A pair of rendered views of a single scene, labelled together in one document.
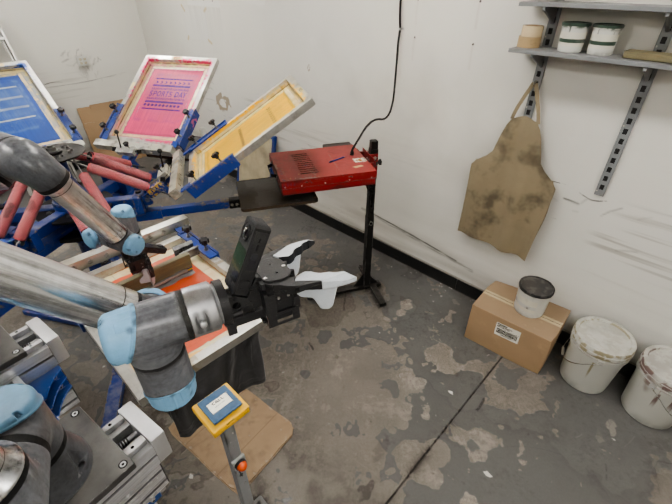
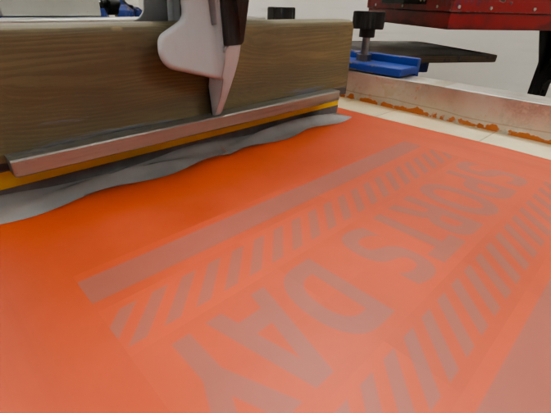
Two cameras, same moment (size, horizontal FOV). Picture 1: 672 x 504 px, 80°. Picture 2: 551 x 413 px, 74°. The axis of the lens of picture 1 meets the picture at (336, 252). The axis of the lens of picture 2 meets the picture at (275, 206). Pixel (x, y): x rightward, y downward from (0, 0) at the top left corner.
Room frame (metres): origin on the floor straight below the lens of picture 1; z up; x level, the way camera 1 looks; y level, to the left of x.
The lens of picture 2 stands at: (1.00, 0.71, 1.07)
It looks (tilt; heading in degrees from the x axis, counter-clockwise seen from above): 30 degrees down; 1
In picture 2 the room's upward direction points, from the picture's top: 2 degrees clockwise
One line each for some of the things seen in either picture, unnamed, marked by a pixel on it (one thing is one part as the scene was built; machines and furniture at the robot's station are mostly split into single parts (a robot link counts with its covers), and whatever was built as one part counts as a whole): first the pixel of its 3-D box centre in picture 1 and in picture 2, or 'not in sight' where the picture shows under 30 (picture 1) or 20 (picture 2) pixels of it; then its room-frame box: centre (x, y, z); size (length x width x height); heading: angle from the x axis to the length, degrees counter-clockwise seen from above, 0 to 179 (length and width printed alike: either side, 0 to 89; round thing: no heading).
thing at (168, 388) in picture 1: (164, 365); not in sight; (0.41, 0.27, 1.56); 0.11 x 0.08 x 0.11; 29
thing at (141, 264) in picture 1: (135, 255); not in sight; (1.28, 0.80, 1.14); 0.09 x 0.08 x 0.12; 136
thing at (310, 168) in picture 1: (323, 167); (485, 10); (2.34, 0.08, 1.06); 0.61 x 0.46 x 0.12; 106
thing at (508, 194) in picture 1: (511, 173); not in sight; (2.25, -1.06, 1.06); 0.53 x 0.07 x 1.05; 46
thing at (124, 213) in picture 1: (124, 220); not in sight; (1.29, 0.79, 1.30); 0.09 x 0.08 x 0.11; 153
